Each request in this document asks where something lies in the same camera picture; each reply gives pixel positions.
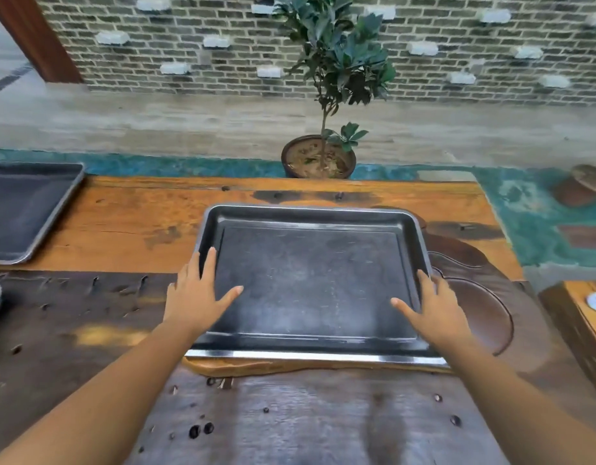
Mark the small green leafy tree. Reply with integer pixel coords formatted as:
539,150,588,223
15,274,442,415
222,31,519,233
273,0,397,176

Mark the reddish wooden pillar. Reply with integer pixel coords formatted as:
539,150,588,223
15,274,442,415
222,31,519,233
0,0,84,85

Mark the round brown plant pot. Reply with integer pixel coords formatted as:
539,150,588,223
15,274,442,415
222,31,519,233
281,134,357,180

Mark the brown tree stump stool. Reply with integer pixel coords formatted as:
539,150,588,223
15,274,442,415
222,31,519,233
552,161,596,209

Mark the person's right forearm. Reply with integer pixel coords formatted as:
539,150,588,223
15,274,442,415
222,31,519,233
439,335,596,465

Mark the person's left hand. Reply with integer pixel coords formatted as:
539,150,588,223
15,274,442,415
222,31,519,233
163,247,244,340

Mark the orange wooden side table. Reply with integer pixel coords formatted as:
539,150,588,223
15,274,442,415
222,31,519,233
538,280,596,407

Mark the person's right hand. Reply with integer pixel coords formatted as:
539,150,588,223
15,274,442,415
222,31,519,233
390,269,473,352

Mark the dark metal baking tray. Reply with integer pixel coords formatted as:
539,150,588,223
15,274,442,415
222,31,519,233
185,203,450,367

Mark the grey metal baking tray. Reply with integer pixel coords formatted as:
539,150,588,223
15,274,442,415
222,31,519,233
0,161,87,266

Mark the person's left forearm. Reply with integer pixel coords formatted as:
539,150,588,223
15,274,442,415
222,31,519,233
0,319,202,465

